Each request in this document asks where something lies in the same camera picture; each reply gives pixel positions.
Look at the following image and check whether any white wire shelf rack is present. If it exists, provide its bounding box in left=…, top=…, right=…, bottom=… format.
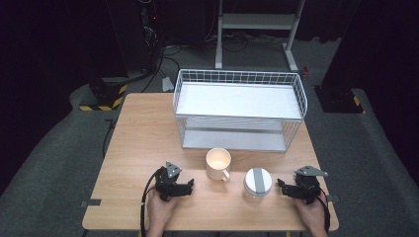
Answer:
left=172, top=68, right=309, bottom=154

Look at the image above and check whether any person's left hand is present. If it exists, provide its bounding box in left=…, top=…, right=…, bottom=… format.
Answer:
left=146, top=190, right=179, bottom=230

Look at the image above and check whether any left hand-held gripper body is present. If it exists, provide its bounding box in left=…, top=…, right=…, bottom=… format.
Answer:
left=154, top=161, right=183, bottom=202

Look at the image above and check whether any thin black floor cable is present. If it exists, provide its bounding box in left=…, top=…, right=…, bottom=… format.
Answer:
left=102, top=118, right=119, bottom=159

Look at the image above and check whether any black yellow striped base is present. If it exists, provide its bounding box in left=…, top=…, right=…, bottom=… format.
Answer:
left=78, top=77, right=128, bottom=112
left=314, top=85, right=367, bottom=115

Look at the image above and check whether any black equipment tower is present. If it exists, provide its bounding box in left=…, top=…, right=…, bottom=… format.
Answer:
left=107, top=0, right=166, bottom=75

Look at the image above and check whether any clear glass cup white lid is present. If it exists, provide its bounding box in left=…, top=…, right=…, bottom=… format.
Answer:
left=242, top=167, right=274, bottom=202

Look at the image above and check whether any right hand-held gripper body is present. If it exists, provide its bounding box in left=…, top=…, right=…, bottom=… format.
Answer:
left=294, top=165, right=329, bottom=205

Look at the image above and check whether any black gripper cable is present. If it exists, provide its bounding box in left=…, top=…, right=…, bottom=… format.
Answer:
left=139, top=167, right=164, bottom=237
left=317, top=189, right=332, bottom=233

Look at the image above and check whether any cream ceramic mug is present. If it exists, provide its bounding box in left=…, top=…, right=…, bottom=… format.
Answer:
left=206, top=147, right=232, bottom=183

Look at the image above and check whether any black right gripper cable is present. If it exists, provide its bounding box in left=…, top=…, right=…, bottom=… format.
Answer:
left=317, top=189, right=332, bottom=233

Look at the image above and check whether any thick black floor cable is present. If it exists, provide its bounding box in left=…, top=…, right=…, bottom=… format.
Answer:
left=123, top=45, right=166, bottom=87

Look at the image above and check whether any white floor box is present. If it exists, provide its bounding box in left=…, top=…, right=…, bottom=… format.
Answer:
left=161, top=76, right=175, bottom=93

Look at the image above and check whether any person's right hand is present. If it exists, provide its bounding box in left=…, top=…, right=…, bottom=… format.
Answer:
left=294, top=198, right=327, bottom=230

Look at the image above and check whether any white metal stand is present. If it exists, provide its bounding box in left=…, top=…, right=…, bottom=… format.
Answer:
left=214, top=0, right=305, bottom=72

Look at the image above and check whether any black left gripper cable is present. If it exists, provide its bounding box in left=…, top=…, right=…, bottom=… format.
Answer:
left=139, top=167, right=164, bottom=237

